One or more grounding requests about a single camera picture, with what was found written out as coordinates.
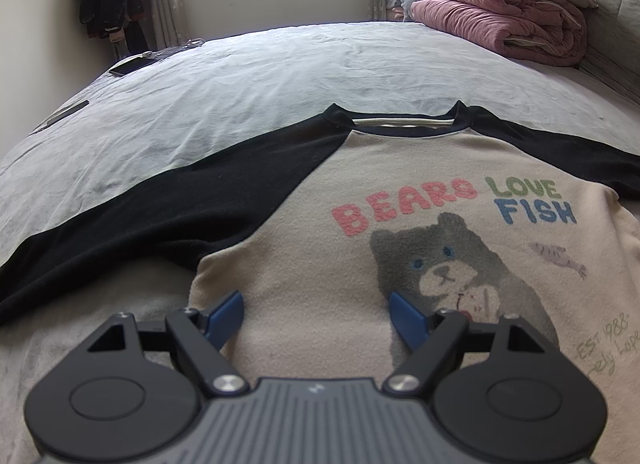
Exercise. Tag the grey quilted headboard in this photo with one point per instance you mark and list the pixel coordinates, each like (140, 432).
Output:
(615, 4)

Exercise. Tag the blue grey clothes pile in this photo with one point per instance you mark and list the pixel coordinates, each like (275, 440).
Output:
(402, 2)

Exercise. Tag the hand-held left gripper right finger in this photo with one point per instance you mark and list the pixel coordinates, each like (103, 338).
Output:
(407, 319)

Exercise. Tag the bed with grey sheet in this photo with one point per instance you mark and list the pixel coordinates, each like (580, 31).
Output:
(250, 74)

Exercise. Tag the dark tablet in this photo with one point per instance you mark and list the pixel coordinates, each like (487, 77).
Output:
(134, 66)

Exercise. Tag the beige black-sleeved bear sweatshirt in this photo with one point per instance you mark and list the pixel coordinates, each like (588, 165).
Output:
(310, 264)

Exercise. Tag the folded pink quilt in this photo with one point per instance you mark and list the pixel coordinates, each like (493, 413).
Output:
(490, 14)

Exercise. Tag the dark flat phone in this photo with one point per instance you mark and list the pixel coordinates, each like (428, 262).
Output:
(62, 116)

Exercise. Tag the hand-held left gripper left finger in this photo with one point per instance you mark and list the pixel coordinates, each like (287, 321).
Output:
(227, 316)

